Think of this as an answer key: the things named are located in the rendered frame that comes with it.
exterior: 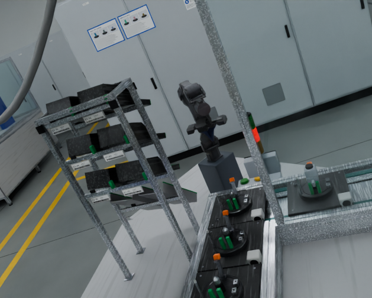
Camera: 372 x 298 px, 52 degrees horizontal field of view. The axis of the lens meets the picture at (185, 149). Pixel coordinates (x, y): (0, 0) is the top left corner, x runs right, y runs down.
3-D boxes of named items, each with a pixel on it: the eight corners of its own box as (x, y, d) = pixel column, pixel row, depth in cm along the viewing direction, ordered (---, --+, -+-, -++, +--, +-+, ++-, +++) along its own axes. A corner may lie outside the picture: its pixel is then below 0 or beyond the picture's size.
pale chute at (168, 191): (174, 204, 187) (174, 195, 189) (197, 201, 181) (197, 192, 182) (138, 195, 164) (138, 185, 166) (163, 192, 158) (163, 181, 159)
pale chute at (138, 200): (147, 210, 192) (147, 201, 194) (168, 207, 186) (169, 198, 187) (109, 202, 170) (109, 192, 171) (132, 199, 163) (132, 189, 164)
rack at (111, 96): (138, 249, 188) (58, 103, 159) (207, 236, 175) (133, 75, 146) (123, 281, 170) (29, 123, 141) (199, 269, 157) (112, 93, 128)
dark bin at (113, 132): (142, 143, 173) (139, 126, 173) (166, 138, 166) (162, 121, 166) (100, 148, 148) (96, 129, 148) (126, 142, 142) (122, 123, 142)
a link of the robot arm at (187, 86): (180, 100, 195) (172, 81, 191) (194, 93, 195) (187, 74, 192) (192, 112, 168) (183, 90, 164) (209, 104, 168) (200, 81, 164)
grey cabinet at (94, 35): (141, 159, 549) (64, 4, 468) (193, 141, 533) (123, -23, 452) (135, 177, 500) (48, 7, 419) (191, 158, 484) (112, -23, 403)
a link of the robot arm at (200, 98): (183, 90, 169) (188, 94, 158) (199, 83, 169) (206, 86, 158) (192, 113, 173) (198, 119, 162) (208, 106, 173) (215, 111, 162)
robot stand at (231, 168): (227, 180, 215) (214, 149, 207) (245, 184, 204) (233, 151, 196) (210, 194, 208) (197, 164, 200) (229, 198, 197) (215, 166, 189)
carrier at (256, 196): (216, 200, 183) (207, 178, 178) (266, 189, 174) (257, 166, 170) (209, 232, 162) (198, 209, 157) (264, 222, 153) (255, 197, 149)
